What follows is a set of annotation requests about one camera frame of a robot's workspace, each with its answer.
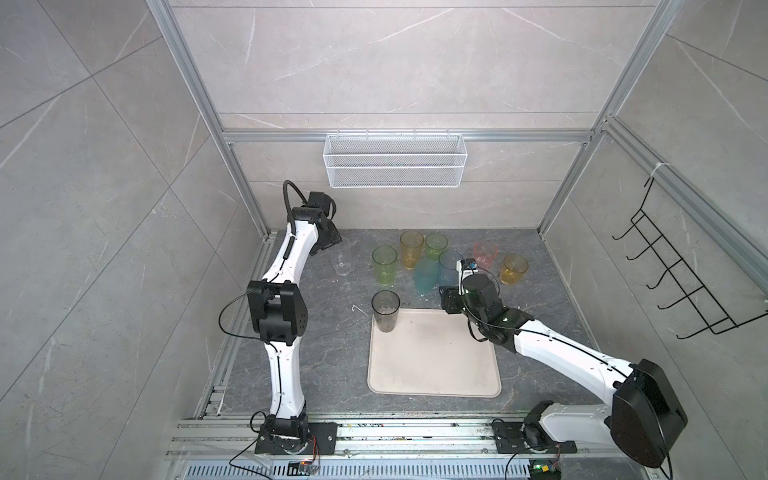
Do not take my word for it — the beige plastic tray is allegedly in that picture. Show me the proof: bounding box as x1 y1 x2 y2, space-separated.
367 309 502 398

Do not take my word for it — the black wire hook rack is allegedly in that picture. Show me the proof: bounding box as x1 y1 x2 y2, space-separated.
611 178 767 340

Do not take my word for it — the white wire mesh basket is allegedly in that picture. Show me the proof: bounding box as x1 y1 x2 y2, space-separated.
323 133 468 189

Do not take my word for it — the dark grey tumbler glass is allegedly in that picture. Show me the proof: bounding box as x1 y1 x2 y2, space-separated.
371 290 401 333

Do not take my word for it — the tall amber tumbler glass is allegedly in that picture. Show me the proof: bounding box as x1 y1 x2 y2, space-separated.
400 230 425 270

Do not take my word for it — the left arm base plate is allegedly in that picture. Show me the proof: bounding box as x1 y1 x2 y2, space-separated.
255 419 339 455

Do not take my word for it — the small green glass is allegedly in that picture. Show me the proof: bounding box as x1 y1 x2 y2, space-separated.
425 232 449 261

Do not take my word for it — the teal textured cup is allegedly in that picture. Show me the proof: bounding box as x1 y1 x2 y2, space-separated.
413 258 440 295

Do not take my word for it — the aluminium mounting rail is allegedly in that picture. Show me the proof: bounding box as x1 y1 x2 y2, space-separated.
166 414 623 458

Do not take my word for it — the tall green tumbler glass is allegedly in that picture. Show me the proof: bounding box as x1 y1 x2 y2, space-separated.
372 245 398 286

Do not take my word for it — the clear tumbler glass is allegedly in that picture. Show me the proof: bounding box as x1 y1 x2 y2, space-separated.
331 242 354 277

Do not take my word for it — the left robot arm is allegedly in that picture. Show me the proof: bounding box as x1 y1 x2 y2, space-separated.
247 191 341 441

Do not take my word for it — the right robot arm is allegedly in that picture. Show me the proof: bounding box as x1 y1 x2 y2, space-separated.
439 271 688 468

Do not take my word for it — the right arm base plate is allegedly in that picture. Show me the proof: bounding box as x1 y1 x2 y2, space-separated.
490 419 578 454

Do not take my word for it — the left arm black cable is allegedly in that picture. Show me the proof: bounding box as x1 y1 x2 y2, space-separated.
281 179 310 238

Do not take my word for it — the short yellow glass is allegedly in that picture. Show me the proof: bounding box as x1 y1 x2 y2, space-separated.
500 254 529 285

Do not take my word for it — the pink glass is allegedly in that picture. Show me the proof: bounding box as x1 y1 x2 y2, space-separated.
472 240 498 270

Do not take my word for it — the blue tumbler glass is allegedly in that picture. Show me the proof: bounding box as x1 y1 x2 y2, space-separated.
437 250 463 287

